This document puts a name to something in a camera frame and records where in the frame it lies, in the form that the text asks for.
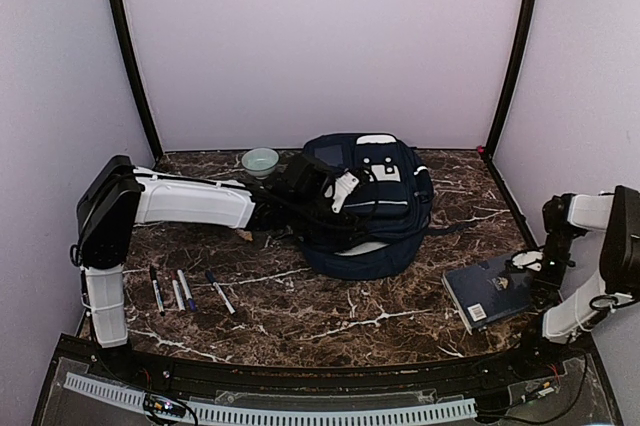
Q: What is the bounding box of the navy blue student backpack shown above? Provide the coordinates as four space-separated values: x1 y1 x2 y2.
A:
299 133 434 281

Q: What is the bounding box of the dark blue hardcover book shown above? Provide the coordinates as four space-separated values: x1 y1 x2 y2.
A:
442 255 534 334

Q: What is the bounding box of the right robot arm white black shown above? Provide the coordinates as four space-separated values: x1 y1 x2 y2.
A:
511 185 639 348

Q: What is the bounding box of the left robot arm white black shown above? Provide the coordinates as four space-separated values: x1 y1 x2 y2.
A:
70 154 364 349

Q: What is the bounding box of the celadon bowl rear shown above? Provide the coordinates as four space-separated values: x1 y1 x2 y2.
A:
241 148 280 178

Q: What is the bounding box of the blue cap marker pen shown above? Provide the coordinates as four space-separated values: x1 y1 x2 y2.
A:
205 270 236 315

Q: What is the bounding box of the red cap marker pen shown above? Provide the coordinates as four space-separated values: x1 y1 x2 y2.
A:
170 270 186 312

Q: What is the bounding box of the purple tip white marker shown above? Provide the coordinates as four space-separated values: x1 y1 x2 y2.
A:
177 269 197 312

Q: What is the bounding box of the black marker pen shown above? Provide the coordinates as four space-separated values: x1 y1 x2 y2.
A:
149 266 166 317

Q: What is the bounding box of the small circuit board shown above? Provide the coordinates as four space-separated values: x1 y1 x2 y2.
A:
143 394 186 418

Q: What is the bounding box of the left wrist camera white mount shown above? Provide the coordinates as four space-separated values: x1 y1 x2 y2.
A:
325 171 360 214

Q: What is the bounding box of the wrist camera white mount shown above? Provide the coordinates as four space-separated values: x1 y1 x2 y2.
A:
506 250 543 272
325 171 360 214

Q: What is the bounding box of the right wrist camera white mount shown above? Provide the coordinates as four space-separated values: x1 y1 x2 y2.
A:
506 250 543 272

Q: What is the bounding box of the grey slotted cable duct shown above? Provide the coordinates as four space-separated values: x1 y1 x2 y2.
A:
63 373 477 425

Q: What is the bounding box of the black right frame post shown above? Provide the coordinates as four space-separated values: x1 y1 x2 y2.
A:
484 0 536 159

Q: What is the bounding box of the black frame post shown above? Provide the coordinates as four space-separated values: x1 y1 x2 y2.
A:
484 0 536 159
109 0 164 160

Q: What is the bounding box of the black left frame post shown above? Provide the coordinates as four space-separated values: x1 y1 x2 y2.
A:
109 0 164 160

